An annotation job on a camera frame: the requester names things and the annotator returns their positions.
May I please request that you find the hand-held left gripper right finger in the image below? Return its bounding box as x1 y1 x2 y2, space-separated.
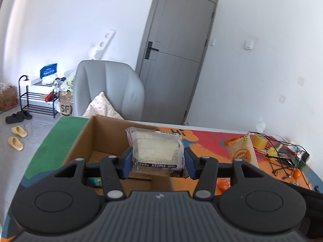
184 147 278 202

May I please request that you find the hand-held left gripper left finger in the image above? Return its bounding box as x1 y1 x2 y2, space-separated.
53 147 133 202

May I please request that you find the clear sandwich cake packet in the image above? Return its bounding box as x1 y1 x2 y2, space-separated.
125 127 189 179

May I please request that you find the long biscuit packet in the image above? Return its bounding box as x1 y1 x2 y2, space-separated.
223 131 259 169

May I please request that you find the teal snack packet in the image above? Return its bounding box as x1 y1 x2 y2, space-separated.
86 177 103 187

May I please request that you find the orange snack packet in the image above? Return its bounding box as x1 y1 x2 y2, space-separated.
216 178 232 195

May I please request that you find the dotted pillow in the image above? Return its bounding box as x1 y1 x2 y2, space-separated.
83 92 125 120

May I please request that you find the yellow tape roll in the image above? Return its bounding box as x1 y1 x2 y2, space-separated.
254 134 268 150

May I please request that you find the yellow crumpled wrapper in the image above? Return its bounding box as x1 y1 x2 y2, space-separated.
267 144 282 157

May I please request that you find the colourful printed table mat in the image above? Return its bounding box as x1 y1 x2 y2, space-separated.
24 117 320 194

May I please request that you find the printed cardboard carton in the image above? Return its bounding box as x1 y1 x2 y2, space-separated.
59 91 74 118

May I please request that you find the grey chair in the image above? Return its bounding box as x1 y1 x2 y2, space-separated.
72 60 145 121

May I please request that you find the grey door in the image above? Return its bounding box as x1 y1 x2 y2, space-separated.
135 0 219 125

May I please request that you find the patterned yellow green bag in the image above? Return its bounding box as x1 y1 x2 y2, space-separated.
61 71 77 92

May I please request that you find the yellow slipper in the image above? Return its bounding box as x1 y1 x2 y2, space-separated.
8 136 24 151
11 125 28 138

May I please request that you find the black shoe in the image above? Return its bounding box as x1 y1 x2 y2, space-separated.
15 111 33 120
5 114 23 124

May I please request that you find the black shoe rack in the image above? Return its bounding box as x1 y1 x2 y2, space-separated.
19 75 61 118

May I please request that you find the blue white bag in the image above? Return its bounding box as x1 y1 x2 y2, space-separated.
40 63 58 82

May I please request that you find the brown cardboard box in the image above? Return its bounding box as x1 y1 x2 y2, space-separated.
0 83 18 112

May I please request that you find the black wire stand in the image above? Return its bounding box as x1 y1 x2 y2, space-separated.
266 153 296 167

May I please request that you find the black wire rack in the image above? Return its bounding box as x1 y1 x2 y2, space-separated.
249 131 311 179

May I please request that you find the black door handle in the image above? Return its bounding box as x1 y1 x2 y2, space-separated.
145 41 160 60

